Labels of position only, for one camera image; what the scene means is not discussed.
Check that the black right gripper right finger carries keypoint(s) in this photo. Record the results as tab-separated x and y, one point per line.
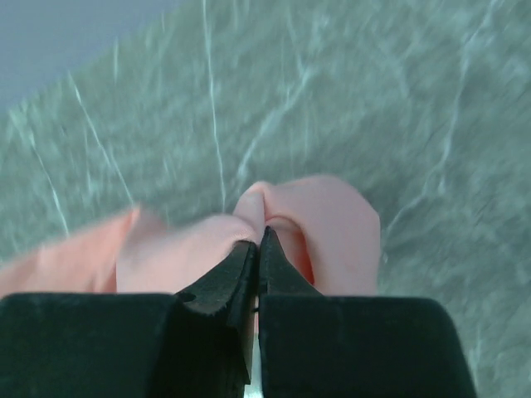
313	345

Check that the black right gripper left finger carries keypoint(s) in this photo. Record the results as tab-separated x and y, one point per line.
195	343

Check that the salmon pink t shirt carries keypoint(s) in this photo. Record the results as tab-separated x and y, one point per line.
328	231

